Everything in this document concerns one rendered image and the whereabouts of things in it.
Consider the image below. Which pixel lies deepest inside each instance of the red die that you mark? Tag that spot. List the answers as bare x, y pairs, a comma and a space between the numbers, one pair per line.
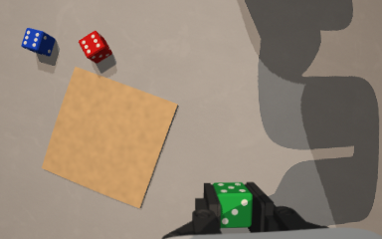
95, 47

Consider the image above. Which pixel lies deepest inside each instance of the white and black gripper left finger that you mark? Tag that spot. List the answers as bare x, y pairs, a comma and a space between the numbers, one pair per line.
206, 217

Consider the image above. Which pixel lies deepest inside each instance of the green die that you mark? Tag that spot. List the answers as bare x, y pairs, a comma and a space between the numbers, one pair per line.
236, 204

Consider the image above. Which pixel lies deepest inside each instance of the blue die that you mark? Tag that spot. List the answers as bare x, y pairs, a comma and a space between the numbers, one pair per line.
38, 42

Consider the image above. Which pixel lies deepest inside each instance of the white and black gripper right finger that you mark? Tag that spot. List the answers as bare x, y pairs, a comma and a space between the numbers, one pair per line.
266, 217

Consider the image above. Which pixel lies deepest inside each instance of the tan square mat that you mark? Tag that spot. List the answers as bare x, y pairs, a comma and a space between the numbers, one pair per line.
108, 136

